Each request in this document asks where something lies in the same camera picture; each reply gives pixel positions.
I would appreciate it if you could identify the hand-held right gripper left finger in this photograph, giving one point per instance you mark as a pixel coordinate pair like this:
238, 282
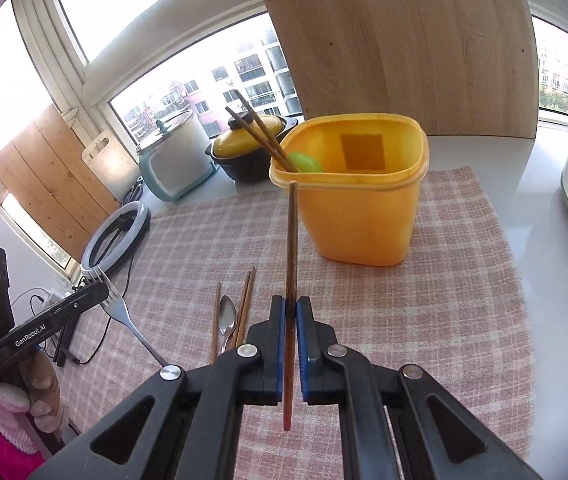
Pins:
276, 345

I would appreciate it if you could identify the black casserole with yellow lid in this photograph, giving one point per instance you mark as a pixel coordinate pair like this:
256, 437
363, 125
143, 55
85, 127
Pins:
244, 150

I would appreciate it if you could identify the wooden chopstick with red end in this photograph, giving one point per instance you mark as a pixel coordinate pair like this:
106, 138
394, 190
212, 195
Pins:
241, 310
215, 320
248, 300
254, 132
291, 260
259, 122

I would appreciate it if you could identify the light wooden board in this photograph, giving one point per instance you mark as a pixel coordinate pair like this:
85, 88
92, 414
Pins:
404, 45

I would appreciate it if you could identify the white cutting board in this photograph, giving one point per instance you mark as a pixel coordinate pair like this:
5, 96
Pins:
109, 160

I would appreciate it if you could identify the metal spoon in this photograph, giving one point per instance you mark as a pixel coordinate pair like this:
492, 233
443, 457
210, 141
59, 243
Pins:
227, 317

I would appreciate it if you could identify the white power strip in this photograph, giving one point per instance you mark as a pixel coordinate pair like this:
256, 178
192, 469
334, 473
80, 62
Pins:
56, 297

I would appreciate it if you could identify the pink checked tablecloth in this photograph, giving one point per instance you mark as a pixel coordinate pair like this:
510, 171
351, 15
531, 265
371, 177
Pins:
414, 285

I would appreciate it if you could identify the black scissors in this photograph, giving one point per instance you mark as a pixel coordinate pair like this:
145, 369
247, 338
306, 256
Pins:
134, 192

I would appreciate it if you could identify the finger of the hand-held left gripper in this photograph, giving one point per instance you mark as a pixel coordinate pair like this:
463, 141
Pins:
91, 296

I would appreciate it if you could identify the yellow plastic container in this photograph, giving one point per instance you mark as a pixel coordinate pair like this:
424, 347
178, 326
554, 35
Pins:
359, 220

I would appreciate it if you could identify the green plastic spoon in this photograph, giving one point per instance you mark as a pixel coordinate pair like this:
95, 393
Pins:
306, 162

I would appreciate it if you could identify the metal fork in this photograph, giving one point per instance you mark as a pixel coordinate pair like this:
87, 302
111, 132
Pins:
134, 327

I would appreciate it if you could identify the person's left forearm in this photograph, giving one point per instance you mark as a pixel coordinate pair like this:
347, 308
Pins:
9, 425

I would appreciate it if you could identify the wooden plank board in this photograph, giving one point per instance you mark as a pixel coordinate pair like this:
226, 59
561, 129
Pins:
54, 180

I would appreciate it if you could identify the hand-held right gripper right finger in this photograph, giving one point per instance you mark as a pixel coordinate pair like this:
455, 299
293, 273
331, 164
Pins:
304, 345

